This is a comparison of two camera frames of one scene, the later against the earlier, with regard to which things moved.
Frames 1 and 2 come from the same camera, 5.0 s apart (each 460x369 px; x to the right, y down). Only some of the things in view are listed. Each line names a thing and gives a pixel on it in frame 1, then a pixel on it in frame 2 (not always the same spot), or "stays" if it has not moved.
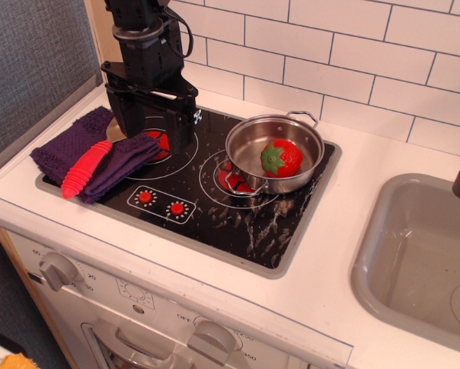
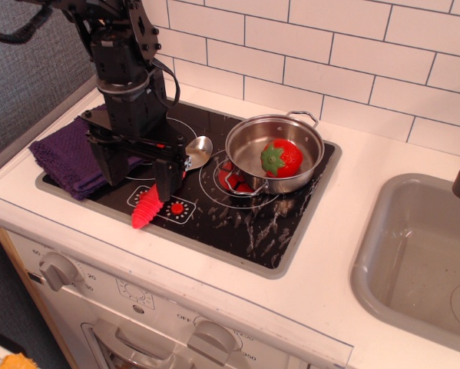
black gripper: (153, 68) to (139, 122)
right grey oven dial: (213, 341) stays
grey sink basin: (415, 260) stays
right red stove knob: (177, 208) stays
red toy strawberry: (281, 157) stays
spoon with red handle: (80, 167) to (197, 151)
